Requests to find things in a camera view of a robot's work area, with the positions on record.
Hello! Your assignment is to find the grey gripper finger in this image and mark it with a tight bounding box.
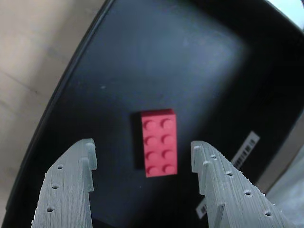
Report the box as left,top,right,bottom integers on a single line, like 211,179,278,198
31,138,99,228
190,140,297,228

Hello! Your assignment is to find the long white barcode label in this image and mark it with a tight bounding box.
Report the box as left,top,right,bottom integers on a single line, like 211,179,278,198
230,130,261,170

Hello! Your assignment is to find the red lego brick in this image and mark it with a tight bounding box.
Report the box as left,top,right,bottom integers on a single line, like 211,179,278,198
140,109,179,178

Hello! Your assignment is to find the black bin box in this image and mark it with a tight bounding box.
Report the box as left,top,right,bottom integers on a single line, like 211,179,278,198
4,0,304,228

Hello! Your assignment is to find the small white barcode sticker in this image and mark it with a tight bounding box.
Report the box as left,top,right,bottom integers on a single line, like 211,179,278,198
195,199,208,219

